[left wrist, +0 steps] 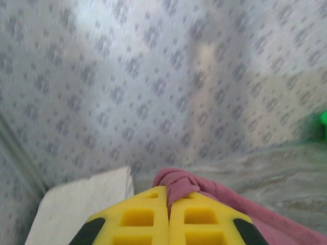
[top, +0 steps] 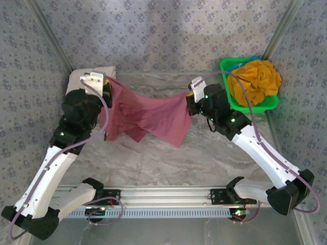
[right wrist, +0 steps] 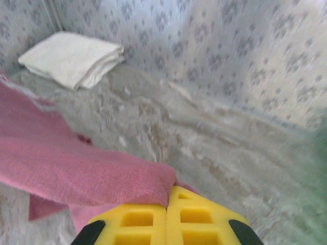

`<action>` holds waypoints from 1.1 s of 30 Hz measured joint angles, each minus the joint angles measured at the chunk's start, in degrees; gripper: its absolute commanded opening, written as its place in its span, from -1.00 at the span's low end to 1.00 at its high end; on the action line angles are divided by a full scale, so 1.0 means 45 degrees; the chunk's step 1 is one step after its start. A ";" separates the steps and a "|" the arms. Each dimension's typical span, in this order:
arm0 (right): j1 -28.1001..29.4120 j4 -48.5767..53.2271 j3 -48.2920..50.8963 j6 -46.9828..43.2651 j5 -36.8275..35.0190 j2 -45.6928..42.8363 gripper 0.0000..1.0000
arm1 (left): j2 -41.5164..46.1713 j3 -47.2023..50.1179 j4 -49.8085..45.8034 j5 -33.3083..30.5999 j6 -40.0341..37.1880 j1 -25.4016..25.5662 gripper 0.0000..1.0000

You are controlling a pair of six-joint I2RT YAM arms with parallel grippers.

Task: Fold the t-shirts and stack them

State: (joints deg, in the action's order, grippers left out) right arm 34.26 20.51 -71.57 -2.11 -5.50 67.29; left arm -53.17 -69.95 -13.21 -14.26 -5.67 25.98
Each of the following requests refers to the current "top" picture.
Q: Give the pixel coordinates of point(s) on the folded cream t-shirt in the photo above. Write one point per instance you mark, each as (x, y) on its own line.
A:
(75, 79)

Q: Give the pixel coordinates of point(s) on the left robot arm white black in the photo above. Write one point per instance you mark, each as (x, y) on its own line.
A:
(43, 178)

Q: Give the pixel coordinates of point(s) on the pink t-shirt with star print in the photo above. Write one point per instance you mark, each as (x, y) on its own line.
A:
(158, 114)

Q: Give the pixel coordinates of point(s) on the teal t-shirt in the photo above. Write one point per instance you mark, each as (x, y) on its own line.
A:
(253, 58)

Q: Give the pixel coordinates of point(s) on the aluminium frame bar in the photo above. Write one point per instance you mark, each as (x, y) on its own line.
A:
(51, 38)
(305, 227)
(283, 28)

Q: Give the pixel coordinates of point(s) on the green plastic basket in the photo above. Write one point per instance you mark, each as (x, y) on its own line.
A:
(258, 107)

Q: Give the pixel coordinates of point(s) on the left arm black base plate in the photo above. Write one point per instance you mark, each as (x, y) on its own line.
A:
(111, 196)

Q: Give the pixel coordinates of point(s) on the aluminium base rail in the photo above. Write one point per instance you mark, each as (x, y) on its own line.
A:
(163, 195)

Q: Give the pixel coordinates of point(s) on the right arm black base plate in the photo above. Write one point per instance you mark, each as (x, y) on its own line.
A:
(218, 196)

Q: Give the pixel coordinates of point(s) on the crumpled orange t-shirt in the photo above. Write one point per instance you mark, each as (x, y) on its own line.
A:
(258, 81)

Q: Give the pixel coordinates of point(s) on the controller board with led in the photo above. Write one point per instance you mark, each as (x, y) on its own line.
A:
(238, 213)
(95, 211)

